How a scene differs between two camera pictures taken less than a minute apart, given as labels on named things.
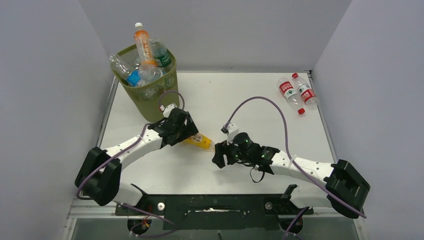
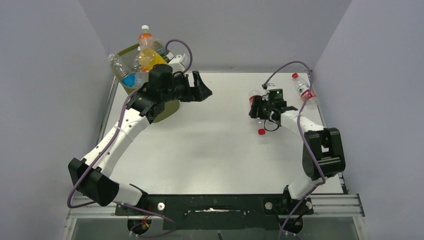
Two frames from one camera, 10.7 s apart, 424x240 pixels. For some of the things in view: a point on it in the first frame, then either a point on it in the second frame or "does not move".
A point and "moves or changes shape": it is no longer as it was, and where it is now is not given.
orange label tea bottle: x=147 y=55 moves or changes shape
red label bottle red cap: x=287 y=90 → x=260 y=122
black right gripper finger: x=218 y=159 → x=253 y=111
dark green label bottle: x=161 y=56 does not move
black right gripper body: x=238 y=156 → x=264 y=112
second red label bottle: x=307 y=94 does not move
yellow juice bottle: x=200 y=140 → x=148 y=58
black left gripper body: x=185 y=131 → x=180 y=89
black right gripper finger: x=223 y=146 → x=258 y=102
